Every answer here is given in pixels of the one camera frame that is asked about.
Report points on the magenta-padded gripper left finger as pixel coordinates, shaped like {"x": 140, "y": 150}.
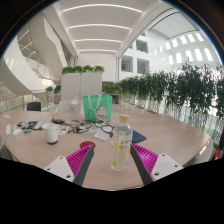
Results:
{"x": 78, "y": 161}

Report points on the white mug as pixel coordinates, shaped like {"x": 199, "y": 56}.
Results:
{"x": 50, "y": 132}

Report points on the small teal box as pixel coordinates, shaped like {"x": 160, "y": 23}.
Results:
{"x": 27, "y": 131}

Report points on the grey printed booklet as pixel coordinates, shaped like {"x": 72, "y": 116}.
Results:
{"x": 41, "y": 123}

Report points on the ceiling light strips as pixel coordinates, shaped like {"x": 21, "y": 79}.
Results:
{"x": 98, "y": 26}

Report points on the black power adapter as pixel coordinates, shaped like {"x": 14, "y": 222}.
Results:
{"x": 58, "y": 121}

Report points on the flat round red coaster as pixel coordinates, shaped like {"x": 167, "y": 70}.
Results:
{"x": 86, "y": 144}

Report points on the row of green potted trees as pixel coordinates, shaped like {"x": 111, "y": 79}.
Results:
{"x": 180, "y": 86}

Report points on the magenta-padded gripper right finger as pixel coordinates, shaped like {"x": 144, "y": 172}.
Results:
{"x": 146, "y": 159}

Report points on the white planter box with plants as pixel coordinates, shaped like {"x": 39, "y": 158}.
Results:
{"x": 81, "y": 85}

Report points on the green tote bag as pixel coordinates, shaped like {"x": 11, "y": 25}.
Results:
{"x": 96, "y": 106}

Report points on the clear yellow-capped drink bottle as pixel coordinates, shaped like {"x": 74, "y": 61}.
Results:
{"x": 121, "y": 143}

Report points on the brown planter with plants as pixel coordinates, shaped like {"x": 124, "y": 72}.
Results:
{"x": 56, "y": 93}

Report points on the black chair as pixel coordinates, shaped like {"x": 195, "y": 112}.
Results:
{"x": 34, "y": 106}

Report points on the clear plastic tumbler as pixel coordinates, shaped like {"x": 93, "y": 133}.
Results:
{"x": 74, "y": 111}

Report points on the white paper slip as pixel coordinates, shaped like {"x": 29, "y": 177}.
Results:
{"x": 102, "y": 135}

